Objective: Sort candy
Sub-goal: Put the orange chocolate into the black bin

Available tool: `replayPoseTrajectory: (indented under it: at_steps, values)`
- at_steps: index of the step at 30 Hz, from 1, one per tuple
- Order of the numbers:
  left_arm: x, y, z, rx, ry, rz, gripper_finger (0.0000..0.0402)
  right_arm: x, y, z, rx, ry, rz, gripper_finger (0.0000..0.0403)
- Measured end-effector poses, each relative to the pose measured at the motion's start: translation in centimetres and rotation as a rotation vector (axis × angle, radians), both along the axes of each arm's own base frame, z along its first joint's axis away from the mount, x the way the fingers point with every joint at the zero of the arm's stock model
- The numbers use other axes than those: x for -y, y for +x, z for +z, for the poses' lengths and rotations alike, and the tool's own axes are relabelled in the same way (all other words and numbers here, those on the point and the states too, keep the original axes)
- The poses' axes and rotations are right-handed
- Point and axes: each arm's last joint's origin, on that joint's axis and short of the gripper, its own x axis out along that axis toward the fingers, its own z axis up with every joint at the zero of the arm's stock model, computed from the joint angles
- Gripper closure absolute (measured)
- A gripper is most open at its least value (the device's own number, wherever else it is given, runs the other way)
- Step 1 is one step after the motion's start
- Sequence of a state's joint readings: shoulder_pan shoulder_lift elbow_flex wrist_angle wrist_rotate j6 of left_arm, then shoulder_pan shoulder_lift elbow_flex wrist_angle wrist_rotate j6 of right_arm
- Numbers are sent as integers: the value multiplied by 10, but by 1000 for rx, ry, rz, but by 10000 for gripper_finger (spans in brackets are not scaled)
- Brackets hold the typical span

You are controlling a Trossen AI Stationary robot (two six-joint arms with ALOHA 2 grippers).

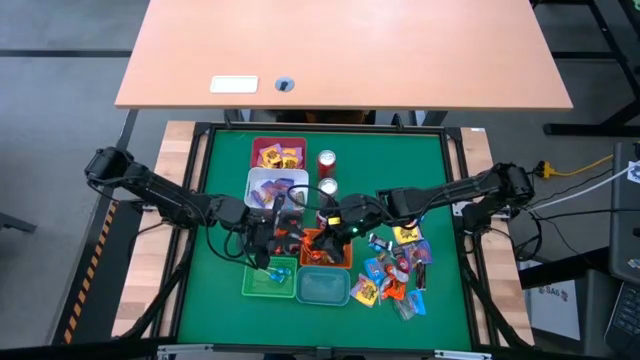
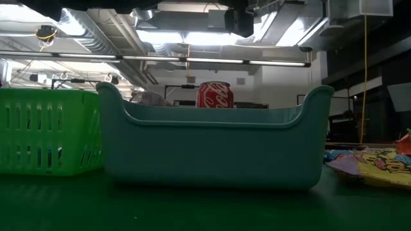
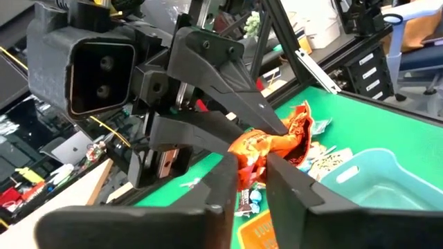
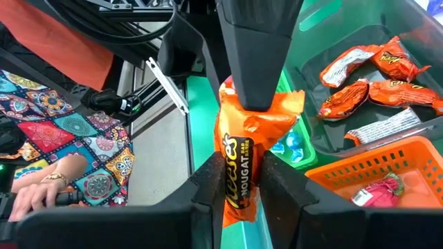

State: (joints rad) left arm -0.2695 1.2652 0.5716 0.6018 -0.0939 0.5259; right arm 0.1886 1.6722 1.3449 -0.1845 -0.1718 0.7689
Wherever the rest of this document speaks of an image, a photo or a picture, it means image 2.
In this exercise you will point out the teal plastic bin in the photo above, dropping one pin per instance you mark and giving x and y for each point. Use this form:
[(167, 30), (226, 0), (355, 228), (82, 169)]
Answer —
[(208, 154)]

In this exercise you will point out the blue candy packet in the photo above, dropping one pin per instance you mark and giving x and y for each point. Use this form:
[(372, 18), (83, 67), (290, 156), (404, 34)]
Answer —
[(39, 157), (337, 154)]

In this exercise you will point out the yellow Sour Patch candy packet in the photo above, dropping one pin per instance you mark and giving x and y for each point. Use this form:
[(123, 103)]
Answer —
[(379, 167)]

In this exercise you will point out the orange candy packet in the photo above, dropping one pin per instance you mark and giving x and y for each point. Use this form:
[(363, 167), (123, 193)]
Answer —
[(405, 144)]

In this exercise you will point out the black overhead camera rig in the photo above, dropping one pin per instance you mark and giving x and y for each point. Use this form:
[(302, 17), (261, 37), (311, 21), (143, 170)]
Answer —
[(78, 81)]

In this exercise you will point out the grey rectangular air duct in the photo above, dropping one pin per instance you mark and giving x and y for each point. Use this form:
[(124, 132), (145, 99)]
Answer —
[(186, 20)]

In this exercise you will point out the red Coca-Cola can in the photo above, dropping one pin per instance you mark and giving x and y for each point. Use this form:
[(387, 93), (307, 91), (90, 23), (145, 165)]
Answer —
[(214, 96)]

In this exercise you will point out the green slotted plastic basket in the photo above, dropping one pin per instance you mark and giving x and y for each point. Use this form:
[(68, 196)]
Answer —
[(48, 134)]

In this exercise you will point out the silver ribbed ventilation duct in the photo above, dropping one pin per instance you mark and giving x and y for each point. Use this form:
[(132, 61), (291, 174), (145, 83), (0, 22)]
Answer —
[(96, 38)]

